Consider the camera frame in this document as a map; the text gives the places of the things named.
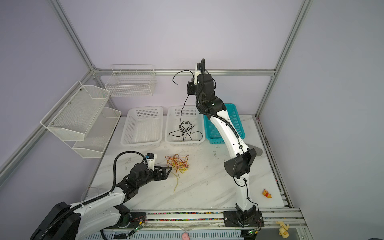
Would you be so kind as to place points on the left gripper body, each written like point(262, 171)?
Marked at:
point(149, 177)

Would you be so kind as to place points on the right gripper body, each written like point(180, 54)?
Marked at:
point(197, 96)

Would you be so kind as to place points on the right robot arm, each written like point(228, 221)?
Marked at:
point(241, 155)

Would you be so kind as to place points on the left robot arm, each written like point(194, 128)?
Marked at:
point(79, 220)

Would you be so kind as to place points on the middle white plastic basket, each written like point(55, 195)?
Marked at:
point(184, 126)

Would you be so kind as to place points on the white plastic basket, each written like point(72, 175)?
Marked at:
point(184, 126)
point(143, 127)

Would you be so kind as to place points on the teal plastic basket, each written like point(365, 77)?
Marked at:
point(213, 135)

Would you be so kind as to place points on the left white plastic basket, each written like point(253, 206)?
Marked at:
point(143, 127)

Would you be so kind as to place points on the pink object at front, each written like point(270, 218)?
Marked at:
point(185, 236)

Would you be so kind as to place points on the white mesh two-tier shelf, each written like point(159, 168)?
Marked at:
point(83, 121)

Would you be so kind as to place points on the small orange toy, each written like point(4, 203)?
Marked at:
point(267, 194)

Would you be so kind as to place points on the yellow toy figure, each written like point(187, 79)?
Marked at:
point(283, 230)

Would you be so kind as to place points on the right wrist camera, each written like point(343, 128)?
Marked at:
point(199, 79)

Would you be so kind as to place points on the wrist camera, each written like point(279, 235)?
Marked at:
point(151, 159)
point(199, 79)

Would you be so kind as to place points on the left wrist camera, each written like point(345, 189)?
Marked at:
point(151, 159)

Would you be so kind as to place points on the aluminium front rail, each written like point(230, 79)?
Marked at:
point(198, 219)

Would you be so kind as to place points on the white wire wall basket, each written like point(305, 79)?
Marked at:
point(132, 81)

